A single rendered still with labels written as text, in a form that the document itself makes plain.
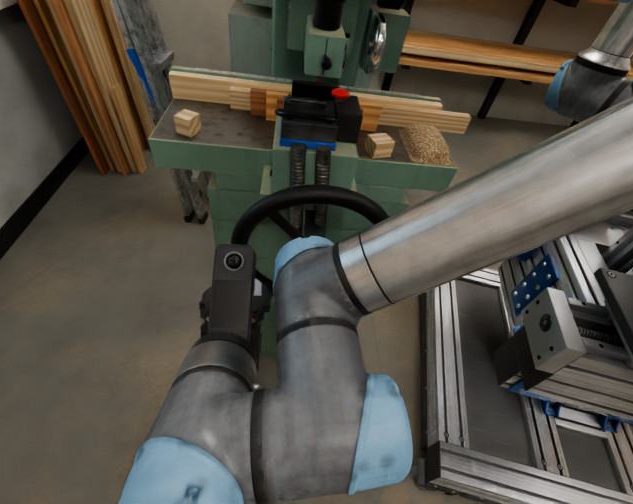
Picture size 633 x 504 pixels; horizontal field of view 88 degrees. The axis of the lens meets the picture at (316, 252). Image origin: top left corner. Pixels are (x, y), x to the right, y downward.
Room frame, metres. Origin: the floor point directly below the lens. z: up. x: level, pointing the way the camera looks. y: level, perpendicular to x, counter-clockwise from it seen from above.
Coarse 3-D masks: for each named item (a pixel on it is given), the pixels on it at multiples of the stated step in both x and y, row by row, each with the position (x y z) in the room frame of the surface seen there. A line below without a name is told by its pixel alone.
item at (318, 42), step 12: (312, 24) 0.73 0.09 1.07; (312, 36) 0.67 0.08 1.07; (324, 36) 0.68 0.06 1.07; (336, 36) 0.68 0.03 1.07; (312, 48) 0.67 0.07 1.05; (324, 48) 0.68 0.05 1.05; (336, 48) 0.68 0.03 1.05; (312, 60) 0.67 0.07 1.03; (336, 60) 0.68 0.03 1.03; (312, 72) 0.67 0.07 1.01; (324, 72) 0.68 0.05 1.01; (336, 72) 0.68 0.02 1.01
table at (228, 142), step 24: (168, 120) 0.59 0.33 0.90; (216, 120) 0.62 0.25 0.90; (240, 120) 0.64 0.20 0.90; (264, 120) 0.66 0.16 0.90; (168, 144) 0.52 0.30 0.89; (192, 144) 0.52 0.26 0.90; (216, 144) 0.53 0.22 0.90; (240, 144) 0.55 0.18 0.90; (264, 144) 0.57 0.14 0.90; (360, 144) 0.63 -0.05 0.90; (192, 168) 0.52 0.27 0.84; (216, 168) 0.53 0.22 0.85; (240, 168) 0.54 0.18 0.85; (264, 168) 0.53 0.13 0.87; (360, 168) 0.58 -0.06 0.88; (384, 168) 0.59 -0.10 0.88; (408, 168) 0.59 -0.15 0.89; (432, 168) 0.60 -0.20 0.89; (456, 168) 0.61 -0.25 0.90; (264, 192) 0.46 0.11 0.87
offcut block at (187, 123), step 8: (184, 112) 0.57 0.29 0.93; (192, 112) 0.57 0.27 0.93; (176, 120) 0.55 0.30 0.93; (184, 120) 0.54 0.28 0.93; (192, 120) 0.55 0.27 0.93; (176, 128) 0.55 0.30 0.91; (184, 128) 0.54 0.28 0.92; (192, 128) 0.55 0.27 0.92; (200, 128) 0.57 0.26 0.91; (192, 136) 0.55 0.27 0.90
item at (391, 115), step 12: (240, 96) 0.69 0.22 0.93; (240, 108) 0.69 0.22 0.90; (384, 108) 0.74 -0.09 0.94; (396, 108) 0.75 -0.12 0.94; (408, 108) 0.76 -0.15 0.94; (420, 108) 0.77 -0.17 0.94; (384, 120) 0.74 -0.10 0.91; (396, 120) 0.75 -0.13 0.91; (408, 120) 0.75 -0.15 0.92; (420, 120) 0.76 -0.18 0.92; (432, 120) 0.76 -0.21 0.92; (444, 120) 0.76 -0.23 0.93; (456, 120) 0.77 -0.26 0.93; (468, 120) 0.77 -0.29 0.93; (456, 132) 0.77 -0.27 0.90
